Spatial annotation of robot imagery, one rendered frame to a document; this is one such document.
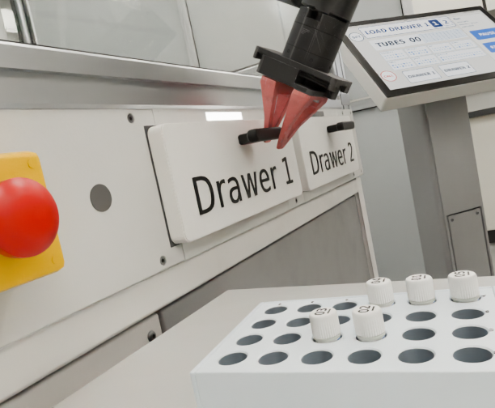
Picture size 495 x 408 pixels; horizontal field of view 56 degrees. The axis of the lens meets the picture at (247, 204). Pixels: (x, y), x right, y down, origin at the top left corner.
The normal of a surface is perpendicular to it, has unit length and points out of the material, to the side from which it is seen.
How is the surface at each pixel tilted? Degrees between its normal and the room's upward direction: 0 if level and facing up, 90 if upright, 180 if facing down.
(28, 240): 103
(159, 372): 0
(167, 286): 90
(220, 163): 90
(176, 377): 0
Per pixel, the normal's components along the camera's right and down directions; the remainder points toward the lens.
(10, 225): 0.73, -0.04
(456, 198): 0.29, 0.03
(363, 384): -0.38, 0.16
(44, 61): 0.86, -0.14
